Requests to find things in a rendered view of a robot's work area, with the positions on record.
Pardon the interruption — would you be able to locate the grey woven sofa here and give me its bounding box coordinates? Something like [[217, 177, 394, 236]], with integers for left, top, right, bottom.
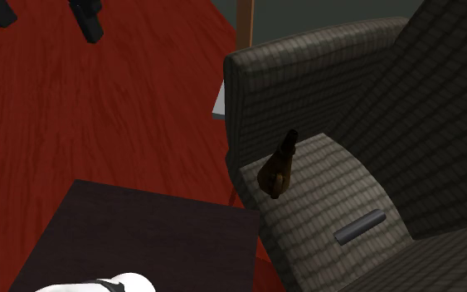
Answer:
[[222, 0, 467, 292]]

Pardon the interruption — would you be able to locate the pale grey flat panel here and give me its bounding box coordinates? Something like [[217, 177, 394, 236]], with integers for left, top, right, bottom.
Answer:
[[212, 80, 226, 121]]

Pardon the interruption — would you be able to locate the brown jug with handle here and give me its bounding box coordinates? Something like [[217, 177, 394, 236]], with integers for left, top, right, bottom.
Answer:
[[256, 129, 299, 200]]

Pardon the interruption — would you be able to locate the grey cylinder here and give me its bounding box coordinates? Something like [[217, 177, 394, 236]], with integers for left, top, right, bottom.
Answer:
[[333, 208, 387, 246]]

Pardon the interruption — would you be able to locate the brown wooden post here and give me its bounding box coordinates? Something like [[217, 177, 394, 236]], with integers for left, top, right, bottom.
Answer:
[[236, 0, 255, 51]]

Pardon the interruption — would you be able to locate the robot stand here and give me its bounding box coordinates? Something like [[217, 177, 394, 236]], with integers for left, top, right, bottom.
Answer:
[[8, 178, 261, 292]]

